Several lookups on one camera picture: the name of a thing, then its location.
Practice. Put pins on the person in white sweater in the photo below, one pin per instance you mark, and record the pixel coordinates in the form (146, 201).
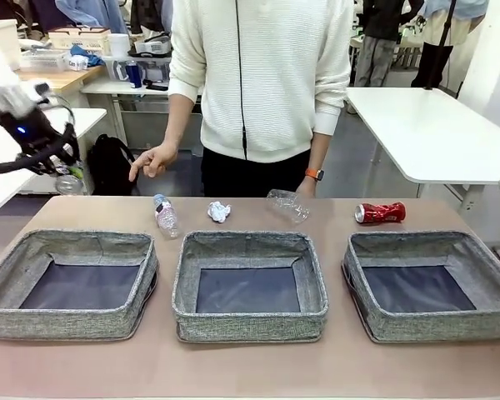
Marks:
(266, 62)

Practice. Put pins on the white cylinder container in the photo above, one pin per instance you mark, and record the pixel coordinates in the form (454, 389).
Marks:
(118, 45)

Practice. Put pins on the clear plastic basket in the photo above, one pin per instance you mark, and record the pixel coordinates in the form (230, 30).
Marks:
(46, 60)

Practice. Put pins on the dark garment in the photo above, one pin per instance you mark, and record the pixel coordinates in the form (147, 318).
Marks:
(43, 12)

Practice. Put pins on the beige crate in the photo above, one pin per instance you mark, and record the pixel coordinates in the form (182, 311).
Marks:
(79, 41)

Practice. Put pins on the white storage box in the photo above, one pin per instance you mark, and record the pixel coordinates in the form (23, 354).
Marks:
(2, 41)

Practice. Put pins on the person's left hand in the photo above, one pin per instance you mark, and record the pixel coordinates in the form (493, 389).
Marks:
(307, 189)

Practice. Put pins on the person's left forearm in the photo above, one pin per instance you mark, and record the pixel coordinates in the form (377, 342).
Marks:
(318, 150)

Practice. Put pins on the white paper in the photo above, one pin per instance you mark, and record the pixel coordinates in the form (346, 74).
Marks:
(218, 211)

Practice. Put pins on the blue bottle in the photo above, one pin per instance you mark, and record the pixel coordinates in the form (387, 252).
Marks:
(134, 75)

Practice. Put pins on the white desk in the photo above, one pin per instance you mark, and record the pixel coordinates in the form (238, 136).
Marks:
(108, 86)

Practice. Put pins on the blue cloth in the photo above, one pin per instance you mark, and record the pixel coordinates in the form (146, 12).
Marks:
(92, 59)

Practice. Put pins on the large white table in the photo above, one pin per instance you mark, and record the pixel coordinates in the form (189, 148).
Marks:
(421, 133)

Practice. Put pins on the person in dark jacket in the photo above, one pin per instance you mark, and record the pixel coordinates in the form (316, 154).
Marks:
(383, 21)

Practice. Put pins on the grey fabric basket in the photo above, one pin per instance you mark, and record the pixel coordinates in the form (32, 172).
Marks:
(441, 327)
(54, 323)
(250, 327)

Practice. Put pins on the light blue shirt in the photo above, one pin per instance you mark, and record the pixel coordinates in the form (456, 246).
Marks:
(91, 14)

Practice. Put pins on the wooden top table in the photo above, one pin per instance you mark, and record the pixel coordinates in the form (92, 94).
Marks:
(66, 79)

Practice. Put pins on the black tripod pole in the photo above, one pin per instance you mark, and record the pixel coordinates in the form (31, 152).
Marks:
(443, 37)

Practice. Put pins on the clear storage bin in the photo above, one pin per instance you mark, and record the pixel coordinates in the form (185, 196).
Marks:
(154, 68)

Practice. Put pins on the white headset device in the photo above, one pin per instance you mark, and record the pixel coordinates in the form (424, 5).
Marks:
(154, 46)

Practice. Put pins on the person in beige coat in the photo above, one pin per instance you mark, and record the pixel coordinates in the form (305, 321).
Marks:
(433, 62)

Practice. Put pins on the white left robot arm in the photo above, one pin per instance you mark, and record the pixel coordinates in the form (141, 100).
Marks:
(0, 91)

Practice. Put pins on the person's right hand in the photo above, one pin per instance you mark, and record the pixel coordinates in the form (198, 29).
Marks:
(160, 158)

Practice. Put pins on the orange smartwatch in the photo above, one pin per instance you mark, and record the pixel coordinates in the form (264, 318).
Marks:
(314, 173)

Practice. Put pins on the black backpack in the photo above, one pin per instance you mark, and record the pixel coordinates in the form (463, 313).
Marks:
(108, 166)

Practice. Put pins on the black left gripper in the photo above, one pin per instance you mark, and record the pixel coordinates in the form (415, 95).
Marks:
(29, 133)

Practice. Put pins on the pink label water bottle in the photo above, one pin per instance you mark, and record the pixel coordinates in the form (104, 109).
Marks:
(166, 216)

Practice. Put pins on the crushed red can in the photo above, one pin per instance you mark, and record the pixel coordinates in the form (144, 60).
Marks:
(381, 213)

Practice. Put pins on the flat black device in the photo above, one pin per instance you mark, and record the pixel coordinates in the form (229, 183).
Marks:
(158, 87)

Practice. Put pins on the person's right forearm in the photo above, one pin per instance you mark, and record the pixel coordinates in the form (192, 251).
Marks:
(179, 121)

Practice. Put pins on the small white printed box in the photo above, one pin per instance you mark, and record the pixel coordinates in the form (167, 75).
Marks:
(77, 63)

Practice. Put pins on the white side table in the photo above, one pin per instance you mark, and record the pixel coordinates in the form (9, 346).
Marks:
(89, 118)

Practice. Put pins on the black jacket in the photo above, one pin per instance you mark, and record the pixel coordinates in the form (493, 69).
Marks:
(150, 14)

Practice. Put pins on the clear crushed plastic bottle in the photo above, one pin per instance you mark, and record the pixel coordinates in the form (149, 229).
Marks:
(289, 208)

